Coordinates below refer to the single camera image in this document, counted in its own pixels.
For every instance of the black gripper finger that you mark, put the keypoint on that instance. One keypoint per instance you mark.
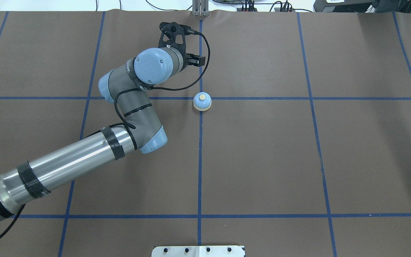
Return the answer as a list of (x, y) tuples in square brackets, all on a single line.
[(196, 60)]

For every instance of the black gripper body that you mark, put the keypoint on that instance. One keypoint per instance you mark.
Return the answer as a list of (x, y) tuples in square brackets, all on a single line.
[(195, 60)]

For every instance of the blue and cream call bell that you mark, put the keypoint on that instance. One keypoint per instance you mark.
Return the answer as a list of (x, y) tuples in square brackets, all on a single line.
[(202, 101)]

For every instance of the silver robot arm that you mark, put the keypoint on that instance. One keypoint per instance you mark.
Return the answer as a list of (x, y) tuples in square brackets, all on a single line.
[(140, 128)]

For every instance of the aluminium frame post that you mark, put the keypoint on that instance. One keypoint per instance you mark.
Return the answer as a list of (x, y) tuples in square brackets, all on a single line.
[(200, 8)]

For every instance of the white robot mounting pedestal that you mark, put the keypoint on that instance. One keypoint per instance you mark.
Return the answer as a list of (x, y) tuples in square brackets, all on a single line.
[(199, 251)]

